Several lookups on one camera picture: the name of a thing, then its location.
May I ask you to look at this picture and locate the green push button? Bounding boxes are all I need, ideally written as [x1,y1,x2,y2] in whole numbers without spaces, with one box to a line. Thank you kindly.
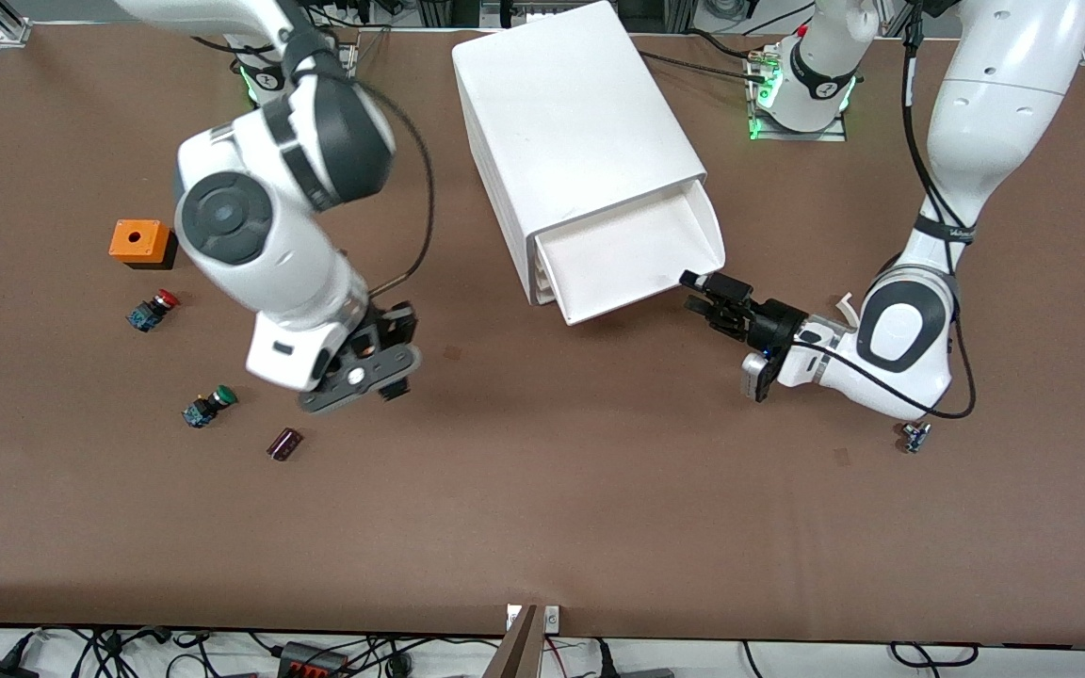
[183,384,238,429]

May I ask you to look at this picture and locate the red push button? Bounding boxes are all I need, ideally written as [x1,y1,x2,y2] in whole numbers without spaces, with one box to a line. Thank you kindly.
[126,290,181,332]

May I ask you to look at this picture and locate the white drawer cabinet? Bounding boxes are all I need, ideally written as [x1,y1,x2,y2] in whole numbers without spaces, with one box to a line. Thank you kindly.
[451,0,708,307]

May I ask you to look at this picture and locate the orange box with hole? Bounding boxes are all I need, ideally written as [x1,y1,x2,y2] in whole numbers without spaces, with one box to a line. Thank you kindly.
[109,219,179,271]

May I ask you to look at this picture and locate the black orange power strip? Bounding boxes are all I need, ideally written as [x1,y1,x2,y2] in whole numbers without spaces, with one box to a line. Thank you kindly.
[279,642,350,678]

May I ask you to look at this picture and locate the aluminium corner profile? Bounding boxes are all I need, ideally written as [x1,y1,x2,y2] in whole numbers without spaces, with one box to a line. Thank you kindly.
[0,0,32,46]

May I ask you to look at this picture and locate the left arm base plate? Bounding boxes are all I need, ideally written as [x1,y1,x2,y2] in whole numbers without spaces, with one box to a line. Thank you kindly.
[748,42,850,142]

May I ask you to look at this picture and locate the black base supply cable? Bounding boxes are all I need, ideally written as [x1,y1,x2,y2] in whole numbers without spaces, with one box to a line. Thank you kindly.
[641,47,769,88]

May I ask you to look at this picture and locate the wooden post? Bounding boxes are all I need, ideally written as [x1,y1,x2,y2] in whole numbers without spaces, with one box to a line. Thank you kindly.
[484,605,543,678]

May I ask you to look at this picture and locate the black plug with cable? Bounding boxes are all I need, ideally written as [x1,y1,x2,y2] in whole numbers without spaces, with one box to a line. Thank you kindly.
[594,640,675,678]

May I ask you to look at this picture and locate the looped black cable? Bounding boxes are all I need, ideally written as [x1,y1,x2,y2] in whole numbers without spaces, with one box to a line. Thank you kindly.
[889,642,980,668]

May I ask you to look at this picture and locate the tangled black cables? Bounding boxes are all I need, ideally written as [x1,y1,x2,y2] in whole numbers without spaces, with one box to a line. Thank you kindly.
[0,626,280,678]

